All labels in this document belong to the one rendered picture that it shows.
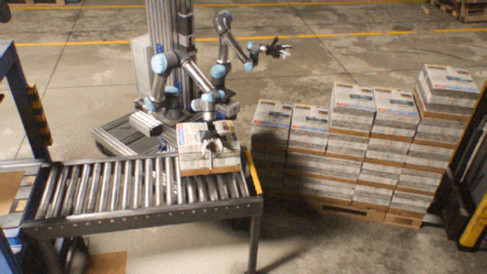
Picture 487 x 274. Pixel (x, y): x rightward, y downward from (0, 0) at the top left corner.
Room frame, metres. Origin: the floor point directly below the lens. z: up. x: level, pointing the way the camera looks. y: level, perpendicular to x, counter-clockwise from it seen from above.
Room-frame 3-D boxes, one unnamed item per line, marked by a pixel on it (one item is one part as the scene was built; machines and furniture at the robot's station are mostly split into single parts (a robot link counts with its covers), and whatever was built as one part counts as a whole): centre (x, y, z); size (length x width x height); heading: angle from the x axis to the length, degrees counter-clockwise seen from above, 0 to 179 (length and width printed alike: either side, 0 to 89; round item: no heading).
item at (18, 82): (2.07, 1.37, 0.77); 0.09 x 0.09 x 1.55; 12
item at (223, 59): (3.04, 0.20, 1.19); 0.15 x 0.12 x 0.55; 166
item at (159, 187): (1.81, 0.52, 0.77); 0.47 x 0.05 x 0.05; 12
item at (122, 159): (2.04, 0.63, 0.74); 1.34 x 0.05 x 0.12; 102
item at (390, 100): (2.49, -1.08, 1.06); 0.37 x 0.28 x 0.01; 172
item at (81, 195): (1.71, 0.96, 0.77); 0.47 x 0.05 x 0.05; 12
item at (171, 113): (2.53, 0.55, 0.87); 0.15 x 0.15 x 0.10
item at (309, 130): (2.56, -0.66, 0.42); 1.17 x 0.39 x 0.83; 81
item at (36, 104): (2.08, 1.31, 1.05); 0.05 x 0.05 x 0.45; 12
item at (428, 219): (2.35, -1.18, 0.05); 1.05 x 0.10 x 0.04; 81
